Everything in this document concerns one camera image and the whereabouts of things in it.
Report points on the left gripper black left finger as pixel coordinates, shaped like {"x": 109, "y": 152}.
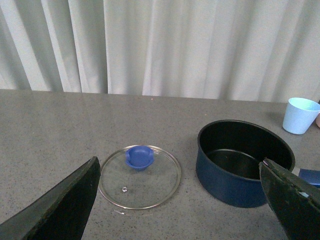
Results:
{"x": 61, "y": 213}

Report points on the dark blue saucepan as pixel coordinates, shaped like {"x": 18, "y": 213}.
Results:
{"x": 228, "y": 158}

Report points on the pink bowl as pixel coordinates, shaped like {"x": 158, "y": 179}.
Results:
{"x": 317, "y": 121}

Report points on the glass lid blue knob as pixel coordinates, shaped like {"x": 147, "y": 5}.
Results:
{"x": 139, "y": 177}

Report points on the light blue cup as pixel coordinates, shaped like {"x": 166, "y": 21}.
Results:
{"x": 300, "y": 113}

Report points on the white curtain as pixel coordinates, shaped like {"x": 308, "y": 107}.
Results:
{"x": 251, "y": 50}

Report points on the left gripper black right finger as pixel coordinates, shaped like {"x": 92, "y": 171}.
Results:
{"x": 295, "y": 201}

